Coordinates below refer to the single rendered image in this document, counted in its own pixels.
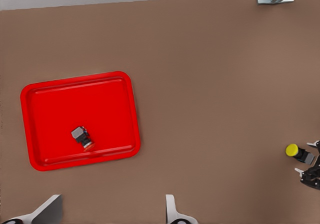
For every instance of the pale left gripper finger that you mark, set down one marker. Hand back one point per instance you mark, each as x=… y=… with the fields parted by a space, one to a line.
x=299 y=172
x=312 y=144

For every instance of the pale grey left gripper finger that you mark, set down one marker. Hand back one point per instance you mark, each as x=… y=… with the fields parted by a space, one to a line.
x=171 y=210
x=47 y=211

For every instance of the yellow push-button switch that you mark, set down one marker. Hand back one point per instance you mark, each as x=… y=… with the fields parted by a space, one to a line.
x=297 y=152

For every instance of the red rectangular tray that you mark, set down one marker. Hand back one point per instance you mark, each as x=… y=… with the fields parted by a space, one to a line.
x=80 y=120

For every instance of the red push-button switch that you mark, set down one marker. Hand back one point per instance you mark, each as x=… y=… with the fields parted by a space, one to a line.
x=82 y=137

